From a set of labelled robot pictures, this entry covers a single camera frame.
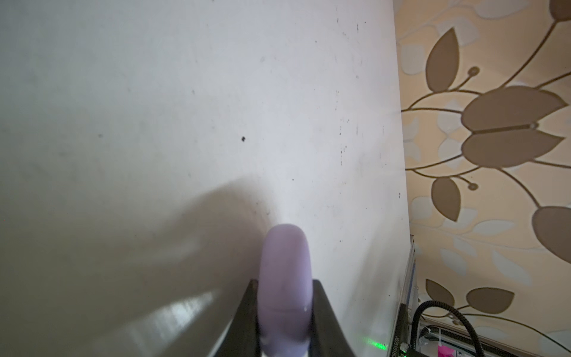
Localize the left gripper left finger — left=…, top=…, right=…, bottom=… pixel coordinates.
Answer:
left=214, top=280, right=260, bottom=357

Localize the purple earbud charging case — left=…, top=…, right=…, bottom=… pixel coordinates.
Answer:
left=257, top=224, right=313, bottom=356

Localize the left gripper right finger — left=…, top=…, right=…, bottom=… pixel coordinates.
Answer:
left=310, top=280, right=355, bottom=357

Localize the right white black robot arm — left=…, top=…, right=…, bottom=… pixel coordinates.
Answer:
left=388, top=300, right=486, bottom=356

